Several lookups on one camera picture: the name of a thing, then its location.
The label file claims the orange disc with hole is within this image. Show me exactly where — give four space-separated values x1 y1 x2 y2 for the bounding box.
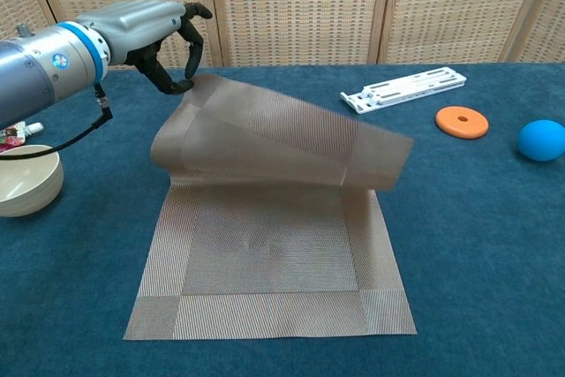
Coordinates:
434 105 490 140

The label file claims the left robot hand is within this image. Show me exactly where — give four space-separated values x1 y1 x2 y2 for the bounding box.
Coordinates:
77 0 214 96

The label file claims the blue velvet tablecloth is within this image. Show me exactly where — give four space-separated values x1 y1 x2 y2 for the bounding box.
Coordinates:
0 62 565 377

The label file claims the white folding stand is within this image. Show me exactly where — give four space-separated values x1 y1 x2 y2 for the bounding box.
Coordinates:
339 66 468 117

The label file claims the brown woven placemat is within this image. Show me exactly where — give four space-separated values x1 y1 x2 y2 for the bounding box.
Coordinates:
123 74 418 342

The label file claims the blue ball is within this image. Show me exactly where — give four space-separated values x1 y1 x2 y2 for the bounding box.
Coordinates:
516 119 565 162

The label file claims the woven wooden folding screen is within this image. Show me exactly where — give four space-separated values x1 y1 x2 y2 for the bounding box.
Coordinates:
0 0 565 81

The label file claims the beige round bowl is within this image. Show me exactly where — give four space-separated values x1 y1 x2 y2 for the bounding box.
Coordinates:
0 144 64 218

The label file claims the red drink pouch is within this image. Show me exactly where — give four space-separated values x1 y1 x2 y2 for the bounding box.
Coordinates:
0 121 44 155

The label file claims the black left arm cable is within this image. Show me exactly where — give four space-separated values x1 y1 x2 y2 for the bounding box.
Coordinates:
0 83 114 161

